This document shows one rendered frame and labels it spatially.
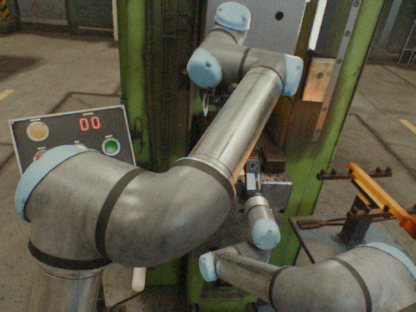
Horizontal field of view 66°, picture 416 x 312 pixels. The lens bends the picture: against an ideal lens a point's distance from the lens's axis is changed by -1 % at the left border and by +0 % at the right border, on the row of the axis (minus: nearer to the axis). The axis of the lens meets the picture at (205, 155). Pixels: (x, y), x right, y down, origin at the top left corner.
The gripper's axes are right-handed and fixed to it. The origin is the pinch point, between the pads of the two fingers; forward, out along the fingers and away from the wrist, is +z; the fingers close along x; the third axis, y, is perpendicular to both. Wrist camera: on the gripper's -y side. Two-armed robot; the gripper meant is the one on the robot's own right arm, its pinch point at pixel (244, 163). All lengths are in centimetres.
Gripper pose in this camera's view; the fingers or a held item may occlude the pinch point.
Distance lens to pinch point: 117.0
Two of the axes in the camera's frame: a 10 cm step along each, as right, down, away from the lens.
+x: 9.9, 0.2, 1.1
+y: -0.8, 8.5, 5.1
